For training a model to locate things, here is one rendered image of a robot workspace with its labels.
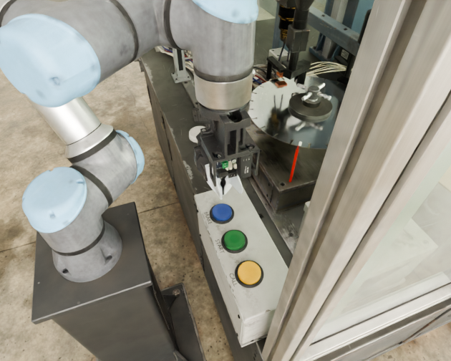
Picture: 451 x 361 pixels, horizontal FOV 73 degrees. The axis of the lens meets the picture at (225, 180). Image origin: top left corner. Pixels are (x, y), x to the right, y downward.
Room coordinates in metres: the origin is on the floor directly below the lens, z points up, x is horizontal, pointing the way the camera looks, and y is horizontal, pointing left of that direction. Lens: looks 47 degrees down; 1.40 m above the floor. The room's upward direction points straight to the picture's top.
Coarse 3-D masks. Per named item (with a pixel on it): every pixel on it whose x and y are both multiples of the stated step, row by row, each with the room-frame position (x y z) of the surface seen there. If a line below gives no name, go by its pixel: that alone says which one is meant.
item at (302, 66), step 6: (294, 54) 0.73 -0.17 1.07; (294, 60) 0.73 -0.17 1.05; (300, 60) 0.79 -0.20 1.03; (306, 60) 0.79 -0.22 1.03; (288, 66) 0.74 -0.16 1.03; (294, 66) 0.73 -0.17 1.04; (300, 66) 0.76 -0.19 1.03; (306, 66) 0.77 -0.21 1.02; (288, 72) 0.73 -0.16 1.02; (294, 72) 0.73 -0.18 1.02; (300, 72) 0.75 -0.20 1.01; (288, 78) 0.73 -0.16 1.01; (294, 78) 0.78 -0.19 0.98; (300, 78) 0.76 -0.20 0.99
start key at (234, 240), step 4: (228, 232) 0.33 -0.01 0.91; (232, 232) 0.33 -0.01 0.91; (236, 232) 0.33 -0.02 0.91; (240, 232) 0.33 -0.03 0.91; (224, 236) 0.32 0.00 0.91; (228, 236) 0.32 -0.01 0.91; (232, 236) 0.32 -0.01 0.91; (236, 236) 0.32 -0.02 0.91; (240, 236) 0.32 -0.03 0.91; (244, 236) 0.32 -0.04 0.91; (224, 240) 0.31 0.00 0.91; (228, 240) 0.31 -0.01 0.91; (232, 240) 0.31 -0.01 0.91; (236, 240) 0.31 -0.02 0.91; (240, 240) 0.31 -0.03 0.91; (244, 240) 0.31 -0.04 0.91; (228, 244) 0.30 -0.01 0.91; (232, 244) 0.30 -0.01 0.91; (236, 244) 0.30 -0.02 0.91; (240, 244) 0.30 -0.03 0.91; (244, 244) 0.31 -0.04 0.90; (228, 248) 0.30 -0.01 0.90; (232, 248) 0.29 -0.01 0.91; (236, 248) 0.29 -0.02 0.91; (240, 248) 0.29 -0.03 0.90
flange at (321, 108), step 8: (296, 96) 0.72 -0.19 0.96; (288, 104) 0.69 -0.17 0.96; (296, 104) 0.68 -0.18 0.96; (304, 104) 0.67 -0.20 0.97; (312, 104) 0.66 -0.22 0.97; (320, 104) 0.68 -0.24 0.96; (328, 104) 0.68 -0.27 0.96; (296, 112) 0.65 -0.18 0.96; (304, 112) 0.65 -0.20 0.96; (312, 112) 0.64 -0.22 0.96; (320, 112) 0.65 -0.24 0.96; (328, 112) 0.65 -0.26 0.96
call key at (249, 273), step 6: (246, 264) 0.26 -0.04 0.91; (252, 264) 0.26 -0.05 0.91; (240, 270) 0.25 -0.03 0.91; (246, 270) 0.25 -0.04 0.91; (252, 270) 0.25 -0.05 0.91; (258, 270) 0.25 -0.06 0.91; (240, 276) 0.24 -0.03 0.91; (246, 276) 0.24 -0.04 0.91; (252, 276) 0.24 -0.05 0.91; (258, 276) 0.24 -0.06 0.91; (246, 282) 0.23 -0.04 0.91; (252, 282) 0.23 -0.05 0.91
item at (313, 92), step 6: (300, 84) 0.71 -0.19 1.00; (324, 84) 0.72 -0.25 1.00; (306, 90) 0.69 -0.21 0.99; (312, 90) 0.68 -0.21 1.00; (318, 90) 0.68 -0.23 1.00; (306, 96) 0.66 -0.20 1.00; (312, 96) 0.67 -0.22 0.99; (318, 96) 0.68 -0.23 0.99; (324, 96) 0.66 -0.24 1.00; (330, 96) 0.66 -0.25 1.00
